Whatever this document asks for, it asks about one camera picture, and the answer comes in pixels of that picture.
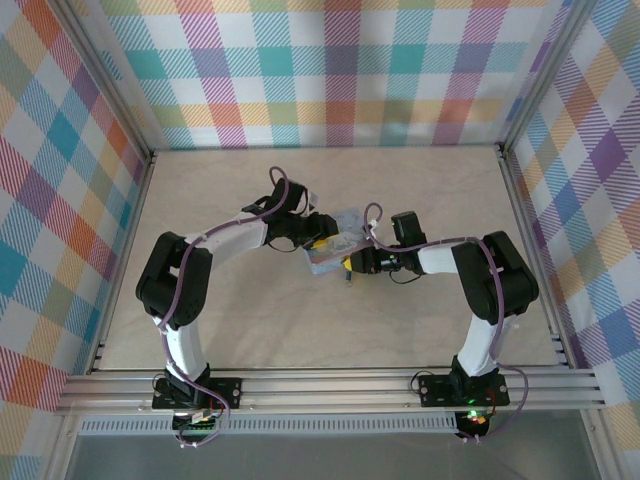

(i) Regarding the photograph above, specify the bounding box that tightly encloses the thin black right gripper cable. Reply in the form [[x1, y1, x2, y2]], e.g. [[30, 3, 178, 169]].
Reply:
[[392, 264, 427, 287]]

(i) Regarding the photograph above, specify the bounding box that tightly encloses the aluminium frame cross rail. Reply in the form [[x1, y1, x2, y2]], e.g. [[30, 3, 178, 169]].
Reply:
[[54, 368, 601, 417]]

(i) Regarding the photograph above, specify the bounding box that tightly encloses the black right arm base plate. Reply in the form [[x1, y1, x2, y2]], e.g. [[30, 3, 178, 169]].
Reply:
[[417, 373, 511, 408]]

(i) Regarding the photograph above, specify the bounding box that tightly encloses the aluminium frame side rail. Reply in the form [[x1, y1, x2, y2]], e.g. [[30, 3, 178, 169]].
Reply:
[[85, 149, 159, 376], [496, 143, 579, 370]]

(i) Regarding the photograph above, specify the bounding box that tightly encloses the grey slotted cable duct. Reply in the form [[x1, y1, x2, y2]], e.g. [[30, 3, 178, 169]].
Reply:
[[77, 412, 460, 436]]

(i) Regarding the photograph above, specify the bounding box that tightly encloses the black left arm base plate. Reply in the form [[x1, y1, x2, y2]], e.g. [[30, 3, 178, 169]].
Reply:
[[151, 376, 244, 412]]

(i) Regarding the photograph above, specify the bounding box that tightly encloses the aluminium frame post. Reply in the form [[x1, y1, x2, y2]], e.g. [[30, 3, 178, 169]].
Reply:
[[498, 0, 597, 154], [49, 0, 157, 162]]

